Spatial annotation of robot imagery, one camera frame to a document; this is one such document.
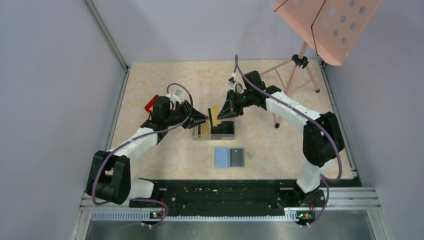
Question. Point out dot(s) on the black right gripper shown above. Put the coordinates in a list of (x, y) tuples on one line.
[(227, 111)]

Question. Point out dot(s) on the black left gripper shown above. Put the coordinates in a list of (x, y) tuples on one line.
[(196, 118)]

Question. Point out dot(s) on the black card stack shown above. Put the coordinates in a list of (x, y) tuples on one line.
[(225, 128)]

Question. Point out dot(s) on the clear plastic card box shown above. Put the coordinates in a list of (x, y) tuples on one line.
[(214, 137)]

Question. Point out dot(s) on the beige leather card holder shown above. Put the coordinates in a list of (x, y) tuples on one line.
[(221, 157)]

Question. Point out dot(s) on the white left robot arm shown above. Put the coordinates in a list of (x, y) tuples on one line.
[(110, 179)]

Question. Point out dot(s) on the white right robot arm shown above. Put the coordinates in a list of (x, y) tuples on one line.
[(322, 138)]

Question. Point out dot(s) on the yellow card stack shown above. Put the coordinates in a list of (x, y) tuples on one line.
[(203, 130)]

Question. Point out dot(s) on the pink music stand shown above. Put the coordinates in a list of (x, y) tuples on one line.
[(329, 27)]

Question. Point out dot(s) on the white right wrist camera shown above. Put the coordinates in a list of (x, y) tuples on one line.
[(236, 85)]

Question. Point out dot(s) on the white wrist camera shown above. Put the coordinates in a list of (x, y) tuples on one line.
[(175, 96), (236, 85)]

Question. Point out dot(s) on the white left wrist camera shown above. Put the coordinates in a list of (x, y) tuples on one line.
[(175, 96)]

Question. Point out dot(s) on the red plastic frame block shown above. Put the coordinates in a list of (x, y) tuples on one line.
[(149, 106)]

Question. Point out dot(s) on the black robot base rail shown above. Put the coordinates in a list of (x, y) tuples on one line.
[(230, 198)]

